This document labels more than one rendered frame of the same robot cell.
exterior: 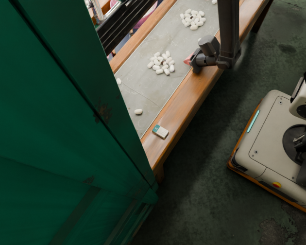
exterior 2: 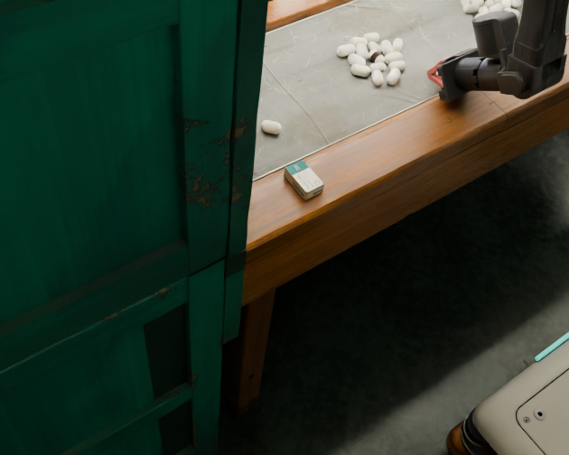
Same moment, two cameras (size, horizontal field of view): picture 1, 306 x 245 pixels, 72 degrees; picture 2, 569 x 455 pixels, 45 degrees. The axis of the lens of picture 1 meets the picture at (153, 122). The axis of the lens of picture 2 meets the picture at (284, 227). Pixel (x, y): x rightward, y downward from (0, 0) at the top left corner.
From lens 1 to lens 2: 0.41 m
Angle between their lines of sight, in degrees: 13
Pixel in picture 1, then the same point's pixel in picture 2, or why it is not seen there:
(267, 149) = not seen: outside the picture
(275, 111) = not seen: outside the picture
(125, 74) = (276, 46)
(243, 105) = (555, 314)
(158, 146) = (284, 208)
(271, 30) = not seen: outside the picture
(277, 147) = not seen: outside the picture
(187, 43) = (454, 45)
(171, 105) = (356, 143)
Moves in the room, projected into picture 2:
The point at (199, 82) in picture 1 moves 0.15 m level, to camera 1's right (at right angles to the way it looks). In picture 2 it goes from (446, 124) to (531, 143)
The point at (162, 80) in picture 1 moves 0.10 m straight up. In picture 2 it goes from (359, 91) to (368, 49)
